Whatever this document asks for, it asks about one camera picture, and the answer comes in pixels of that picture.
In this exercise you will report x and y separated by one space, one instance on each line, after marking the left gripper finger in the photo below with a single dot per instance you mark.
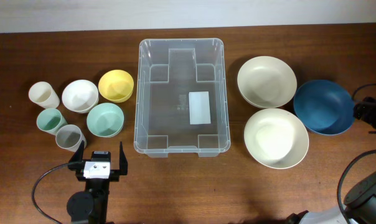
78 155
123 163

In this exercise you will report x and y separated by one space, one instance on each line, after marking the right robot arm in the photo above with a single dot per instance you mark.
359 205

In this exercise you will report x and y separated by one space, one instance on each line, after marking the mint green cup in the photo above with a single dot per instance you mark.
50 120

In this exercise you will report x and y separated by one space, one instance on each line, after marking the cream cup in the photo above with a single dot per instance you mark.
42 94

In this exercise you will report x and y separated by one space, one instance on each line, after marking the grey cup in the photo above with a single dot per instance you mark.
70 137

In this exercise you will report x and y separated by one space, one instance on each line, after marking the yellow small bowl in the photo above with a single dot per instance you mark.
116 86

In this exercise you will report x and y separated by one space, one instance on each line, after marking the white small bowl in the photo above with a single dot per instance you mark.
80 96

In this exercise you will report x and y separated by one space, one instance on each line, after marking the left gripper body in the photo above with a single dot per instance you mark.
114 175

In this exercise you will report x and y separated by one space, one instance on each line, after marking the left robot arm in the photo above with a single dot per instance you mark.
90 205

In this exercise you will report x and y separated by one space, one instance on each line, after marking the cream bowl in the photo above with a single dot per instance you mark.
276 138
266 82

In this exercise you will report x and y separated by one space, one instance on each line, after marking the clear plastic storage bin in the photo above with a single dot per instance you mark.
168 70

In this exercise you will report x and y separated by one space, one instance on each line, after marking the mint green small bowl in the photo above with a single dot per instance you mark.
105 120

